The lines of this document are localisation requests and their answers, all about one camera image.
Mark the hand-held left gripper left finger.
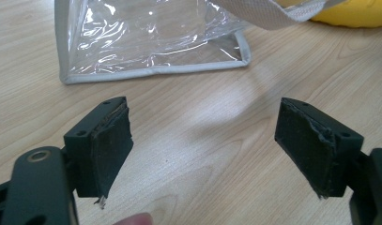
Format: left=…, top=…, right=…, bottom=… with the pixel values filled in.
left=63, top=96, right=134, bottom=210

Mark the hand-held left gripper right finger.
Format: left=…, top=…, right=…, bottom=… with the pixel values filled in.
left=274, top=97, right=365, bottom=200

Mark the clear plastic bag grey trim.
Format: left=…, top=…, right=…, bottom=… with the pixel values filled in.
left=53, top=0, right=346, bottom=85

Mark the yellow round object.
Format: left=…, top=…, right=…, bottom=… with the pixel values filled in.
left=274, top=0, right=382, bottom=29

